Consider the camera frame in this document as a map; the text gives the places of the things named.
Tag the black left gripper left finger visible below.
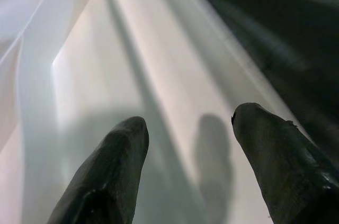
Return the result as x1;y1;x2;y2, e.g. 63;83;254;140
47;116;149;224

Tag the white plastic table top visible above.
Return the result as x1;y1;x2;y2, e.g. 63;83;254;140
0;0;302;224

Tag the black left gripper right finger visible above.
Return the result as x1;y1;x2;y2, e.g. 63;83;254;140
231;102;339;224

